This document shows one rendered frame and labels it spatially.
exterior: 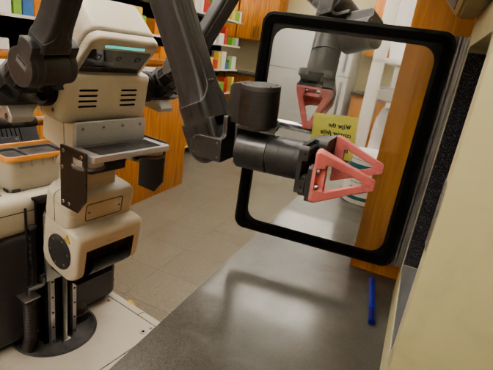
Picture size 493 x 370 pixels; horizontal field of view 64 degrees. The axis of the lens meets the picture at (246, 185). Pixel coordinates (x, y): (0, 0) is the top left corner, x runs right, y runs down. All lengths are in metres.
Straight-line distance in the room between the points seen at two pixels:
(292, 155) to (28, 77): 0.54
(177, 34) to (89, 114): 0.52
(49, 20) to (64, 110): 0.27
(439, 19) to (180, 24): 0.42
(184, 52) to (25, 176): 0.89
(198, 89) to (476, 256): 0.41
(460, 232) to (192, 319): 0.39
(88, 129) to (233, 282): 0.56
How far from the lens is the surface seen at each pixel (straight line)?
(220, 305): 0.66
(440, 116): 0.71
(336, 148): 0.61
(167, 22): 0.64
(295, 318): 0.66
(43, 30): 0.86
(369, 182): 0.51
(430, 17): 0.77
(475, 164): 0.40
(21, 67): 0.89
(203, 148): 0.60
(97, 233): 1.17
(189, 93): 0.61
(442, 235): 0.42
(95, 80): 1.07
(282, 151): 0.55
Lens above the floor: 1.33
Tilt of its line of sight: 19 degrees down
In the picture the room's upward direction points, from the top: 8 degrees clockwise
